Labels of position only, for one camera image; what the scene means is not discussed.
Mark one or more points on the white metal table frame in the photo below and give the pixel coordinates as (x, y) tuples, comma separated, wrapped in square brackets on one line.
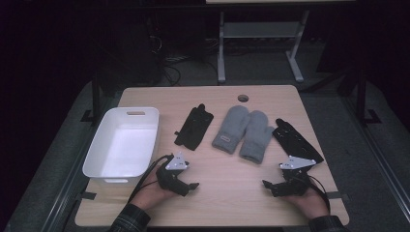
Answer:
[(222, 48)]

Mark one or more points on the white plastic bin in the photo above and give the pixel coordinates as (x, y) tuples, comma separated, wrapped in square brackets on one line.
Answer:
[(122, 145)]

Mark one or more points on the plain grey mitten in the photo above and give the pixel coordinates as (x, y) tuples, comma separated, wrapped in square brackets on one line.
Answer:
[(257, 138)]

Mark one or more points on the black fingerless glove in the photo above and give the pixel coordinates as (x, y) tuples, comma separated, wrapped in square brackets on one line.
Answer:
[(294, 140), (193, 129)]

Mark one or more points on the grey mitten with label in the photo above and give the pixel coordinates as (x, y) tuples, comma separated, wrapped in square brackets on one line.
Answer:
[(230, 129)]

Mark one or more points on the person's left hand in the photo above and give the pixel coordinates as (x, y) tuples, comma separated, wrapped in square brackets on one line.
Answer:
[(151, 195)]

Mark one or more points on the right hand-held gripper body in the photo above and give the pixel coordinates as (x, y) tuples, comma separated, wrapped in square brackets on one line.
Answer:
[(295, 180)]

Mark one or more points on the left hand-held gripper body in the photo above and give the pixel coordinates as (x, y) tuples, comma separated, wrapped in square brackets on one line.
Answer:
[(169, 179)]

